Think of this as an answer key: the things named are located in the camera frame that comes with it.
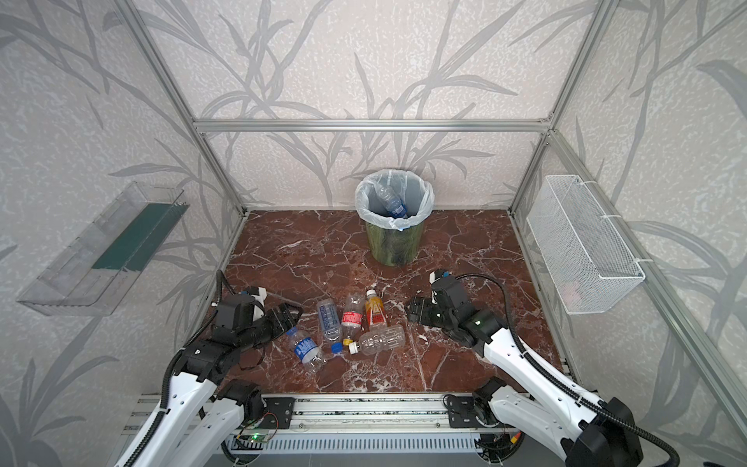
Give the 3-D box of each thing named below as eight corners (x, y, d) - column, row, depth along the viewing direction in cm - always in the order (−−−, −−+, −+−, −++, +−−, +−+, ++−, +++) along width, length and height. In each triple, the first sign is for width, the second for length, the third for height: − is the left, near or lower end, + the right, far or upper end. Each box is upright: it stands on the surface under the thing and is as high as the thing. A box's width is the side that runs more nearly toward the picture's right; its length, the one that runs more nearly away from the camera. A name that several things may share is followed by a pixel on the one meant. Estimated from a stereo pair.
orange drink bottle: (366, 333, 89) (364, 326, 85) (368, 295, 98) (367, 286, 93) (386, 333, 90) (386, 326, 85) (387, 295, 98) (386, 286, 93)
